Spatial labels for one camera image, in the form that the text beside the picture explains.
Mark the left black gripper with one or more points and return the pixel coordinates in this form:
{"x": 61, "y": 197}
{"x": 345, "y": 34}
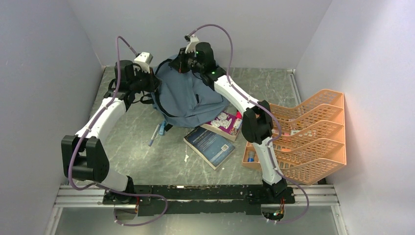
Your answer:
{"x": 154, "y": 82}

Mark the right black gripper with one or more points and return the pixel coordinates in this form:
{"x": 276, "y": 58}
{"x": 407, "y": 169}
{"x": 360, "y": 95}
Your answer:
{"x": 177, "y": 63}

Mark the blue-grey backpack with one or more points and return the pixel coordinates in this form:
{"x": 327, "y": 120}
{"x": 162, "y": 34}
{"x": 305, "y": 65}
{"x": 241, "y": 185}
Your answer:
{"x": 183, "y": 99}

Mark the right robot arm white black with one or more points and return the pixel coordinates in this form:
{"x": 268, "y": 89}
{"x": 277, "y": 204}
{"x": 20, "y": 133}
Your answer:
{"x": 257, "y": 120}

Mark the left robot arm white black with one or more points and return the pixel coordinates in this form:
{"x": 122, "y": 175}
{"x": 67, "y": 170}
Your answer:
{"x": 83, "y": 154}

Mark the blue pen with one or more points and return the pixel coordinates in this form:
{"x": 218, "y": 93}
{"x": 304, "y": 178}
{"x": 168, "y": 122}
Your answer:
{"x": 155, "y": 133}

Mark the purple illustrated book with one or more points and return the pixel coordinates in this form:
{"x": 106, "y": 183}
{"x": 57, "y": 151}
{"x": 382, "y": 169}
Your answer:
{"x": 225, "y": 125}

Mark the dark blue book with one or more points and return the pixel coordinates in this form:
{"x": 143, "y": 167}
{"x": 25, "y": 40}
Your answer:
{"x": 211, "y": 147}

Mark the blue-capped item in organizer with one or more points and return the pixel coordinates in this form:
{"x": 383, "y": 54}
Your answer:
{"x": 251, "y": 156}

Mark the orange plastic desk organizer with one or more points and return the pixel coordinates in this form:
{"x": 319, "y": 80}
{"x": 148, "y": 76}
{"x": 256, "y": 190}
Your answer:
{"x": 313, "y": 141}

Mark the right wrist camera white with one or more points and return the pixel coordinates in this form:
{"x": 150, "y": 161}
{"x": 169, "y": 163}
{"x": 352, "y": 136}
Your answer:
{"x": 192, "y": 42}

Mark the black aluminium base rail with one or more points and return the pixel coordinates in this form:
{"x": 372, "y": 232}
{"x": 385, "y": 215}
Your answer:
{"x": 247, "y": 199}

